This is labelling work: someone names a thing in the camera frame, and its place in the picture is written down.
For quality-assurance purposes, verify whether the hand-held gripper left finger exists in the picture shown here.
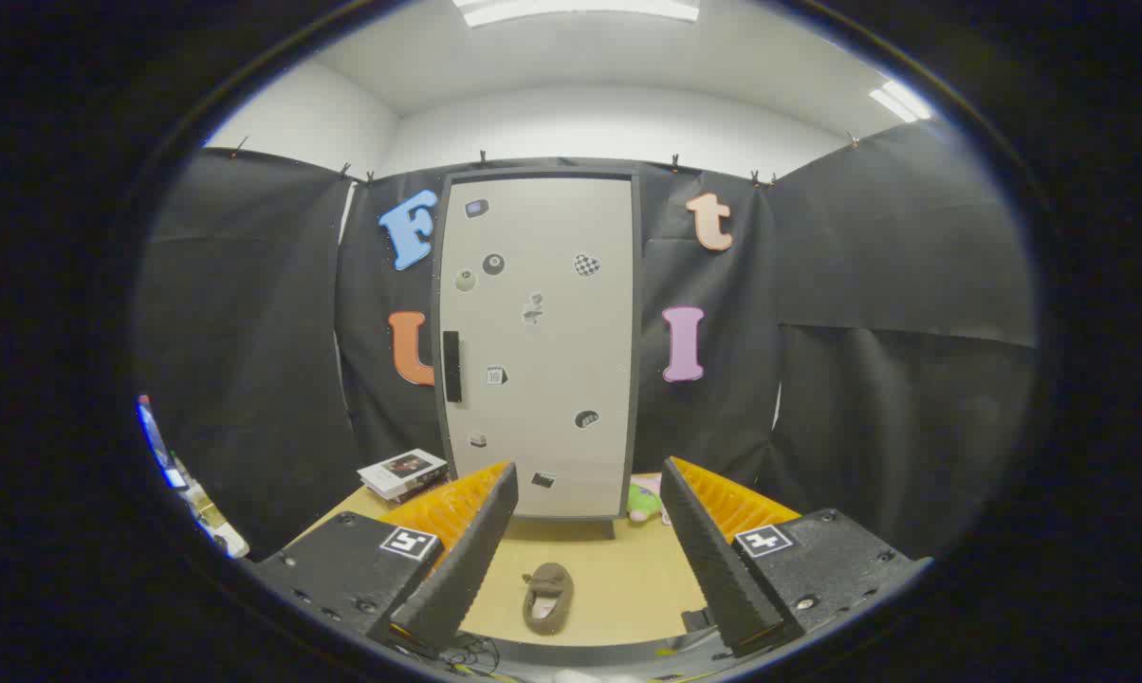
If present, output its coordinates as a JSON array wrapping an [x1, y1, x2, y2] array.
[[251, 461, 521, 659]]

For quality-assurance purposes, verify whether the blue and white object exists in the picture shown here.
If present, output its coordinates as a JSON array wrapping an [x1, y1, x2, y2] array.
[[138, 397, 189, 491]]

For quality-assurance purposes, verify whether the white and yellow object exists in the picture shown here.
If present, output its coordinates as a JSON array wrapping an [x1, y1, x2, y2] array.
[[177, 455, 249, 559]]

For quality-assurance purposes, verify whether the grey shoe cabinet door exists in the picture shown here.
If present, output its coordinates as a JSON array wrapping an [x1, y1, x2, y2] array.
[[438, 177, 635, 520]]

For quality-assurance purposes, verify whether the small ceiling light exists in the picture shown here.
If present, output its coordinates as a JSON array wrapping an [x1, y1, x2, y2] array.
[[869, 81, 933, 123]]

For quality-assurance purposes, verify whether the white book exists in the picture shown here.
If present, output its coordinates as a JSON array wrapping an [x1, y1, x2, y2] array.
[[358, 449, 451, 502]]

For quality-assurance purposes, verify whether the black backdrop cloth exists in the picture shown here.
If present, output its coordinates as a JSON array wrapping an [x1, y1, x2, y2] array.
[[133, 119, 1040, 561]]

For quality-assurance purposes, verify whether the long ceiling light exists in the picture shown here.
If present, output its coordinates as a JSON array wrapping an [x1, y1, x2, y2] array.
[[455, 0, 701, 27]]

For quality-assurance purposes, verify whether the grey shoe cabinet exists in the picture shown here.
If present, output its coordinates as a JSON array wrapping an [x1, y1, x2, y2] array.
[[432, 169, 644, 542]]

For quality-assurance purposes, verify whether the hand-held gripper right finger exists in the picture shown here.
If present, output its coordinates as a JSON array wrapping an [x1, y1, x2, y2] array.
[[659, 455, 934, 659]]

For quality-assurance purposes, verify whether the pink and green plush toy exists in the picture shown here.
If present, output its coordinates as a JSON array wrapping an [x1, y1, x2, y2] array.
[[626, 477, 672, 526]]

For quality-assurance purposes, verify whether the brown felt shoe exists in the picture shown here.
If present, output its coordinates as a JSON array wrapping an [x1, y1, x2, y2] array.
[[522, 563, 575, 636]]

